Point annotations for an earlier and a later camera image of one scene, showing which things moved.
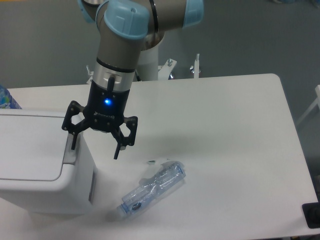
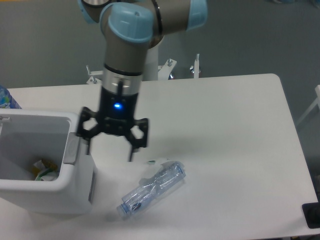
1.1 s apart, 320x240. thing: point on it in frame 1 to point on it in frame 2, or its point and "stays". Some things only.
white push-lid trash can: x=40 y=174 stays
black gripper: x=105 y=110 to x=116 y=116
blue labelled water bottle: x=7 y=101 stays
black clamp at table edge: x=311 y=213 stays
